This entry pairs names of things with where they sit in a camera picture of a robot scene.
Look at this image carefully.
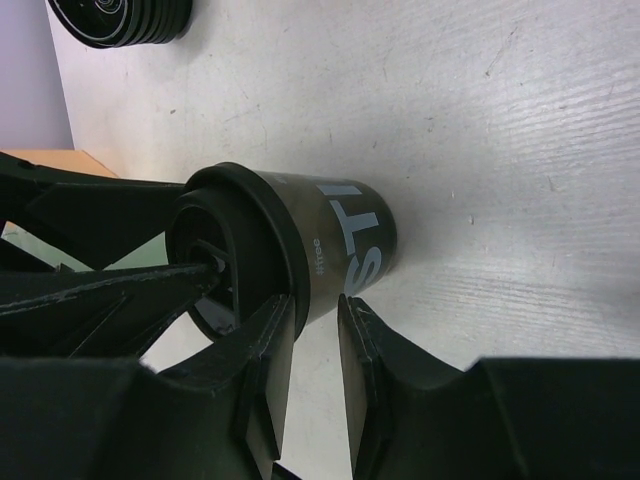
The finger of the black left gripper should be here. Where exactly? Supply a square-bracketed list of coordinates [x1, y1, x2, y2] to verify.
[1, 153, 184, 270]
[1, 264, 220, 358]

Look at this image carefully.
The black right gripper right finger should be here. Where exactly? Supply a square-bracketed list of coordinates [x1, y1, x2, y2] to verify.
[338, 296, 639, 479]

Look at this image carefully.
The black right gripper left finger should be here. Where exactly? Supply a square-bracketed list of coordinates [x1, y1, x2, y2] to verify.
[1, 295, 294, 479]

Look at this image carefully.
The black paper coffee cup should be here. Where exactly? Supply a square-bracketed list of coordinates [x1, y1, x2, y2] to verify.
[260, 172, 398, 322]

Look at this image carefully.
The brown paper bag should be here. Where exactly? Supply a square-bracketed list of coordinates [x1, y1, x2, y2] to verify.
[3, 150, 117, 178]

